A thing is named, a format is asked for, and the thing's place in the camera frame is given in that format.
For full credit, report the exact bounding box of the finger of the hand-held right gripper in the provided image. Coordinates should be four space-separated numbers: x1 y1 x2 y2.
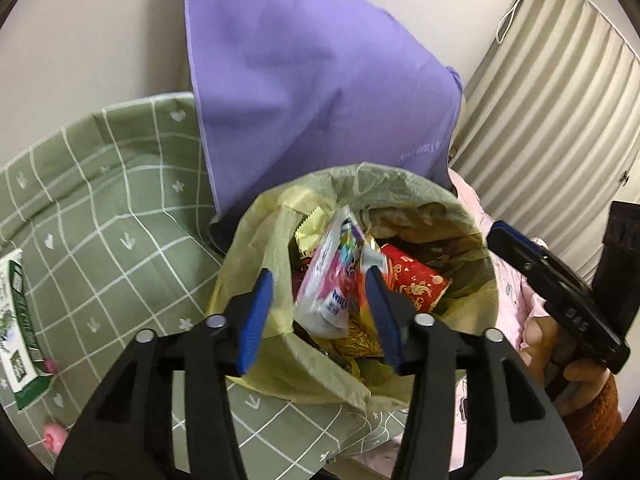
492 220 551 261
486 227 631 375

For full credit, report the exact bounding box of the beige pleated curtain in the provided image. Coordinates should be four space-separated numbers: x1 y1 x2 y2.
447 0 640 281

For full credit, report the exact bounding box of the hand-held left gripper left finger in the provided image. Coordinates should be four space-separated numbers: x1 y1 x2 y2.
52 267 275 480

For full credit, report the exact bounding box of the green white carton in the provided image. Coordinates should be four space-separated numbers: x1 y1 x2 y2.
0 249 57 412

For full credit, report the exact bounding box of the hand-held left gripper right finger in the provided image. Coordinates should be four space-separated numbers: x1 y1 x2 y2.
364 265 583 480

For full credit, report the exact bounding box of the person's right hand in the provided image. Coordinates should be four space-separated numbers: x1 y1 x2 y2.
522 316 613 418

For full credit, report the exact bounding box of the red gold snack packet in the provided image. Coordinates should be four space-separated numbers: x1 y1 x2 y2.
380 244 453 313

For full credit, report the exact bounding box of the white cable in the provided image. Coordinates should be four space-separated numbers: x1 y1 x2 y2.
496 0 531 43

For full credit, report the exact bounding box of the white pink snack packet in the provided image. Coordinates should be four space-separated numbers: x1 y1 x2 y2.
294 206 388 340

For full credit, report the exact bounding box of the yellow plastic trash bag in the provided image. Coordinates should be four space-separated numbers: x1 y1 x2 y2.
206 161 501 408

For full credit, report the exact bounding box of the yellow patterned wrapper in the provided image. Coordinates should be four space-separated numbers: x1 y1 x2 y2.
332 317 386 358

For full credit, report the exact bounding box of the gold foil wrapper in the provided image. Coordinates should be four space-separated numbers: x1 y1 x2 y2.
294 208 328 256

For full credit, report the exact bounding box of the pink twisted object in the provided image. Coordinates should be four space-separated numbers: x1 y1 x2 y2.
42 422 69 456

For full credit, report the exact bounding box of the green checked blanket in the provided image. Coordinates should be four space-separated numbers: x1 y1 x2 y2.
0 92 416 476

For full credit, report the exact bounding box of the purple cloth bag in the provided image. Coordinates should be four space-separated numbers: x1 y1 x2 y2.
179 0 463 221

